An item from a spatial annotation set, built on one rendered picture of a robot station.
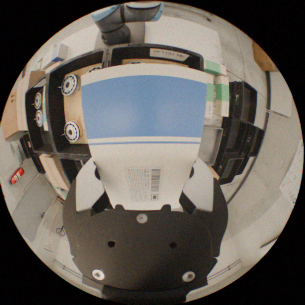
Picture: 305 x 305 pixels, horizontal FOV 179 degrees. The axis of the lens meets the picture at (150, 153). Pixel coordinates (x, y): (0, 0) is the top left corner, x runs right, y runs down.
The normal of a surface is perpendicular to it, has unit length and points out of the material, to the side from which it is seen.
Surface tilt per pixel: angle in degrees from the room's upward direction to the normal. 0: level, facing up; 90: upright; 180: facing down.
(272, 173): 90
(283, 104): 90
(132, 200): 0
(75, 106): 0
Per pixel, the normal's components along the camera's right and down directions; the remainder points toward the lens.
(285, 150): -1.00, 0.01
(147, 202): 0.04, 0.48
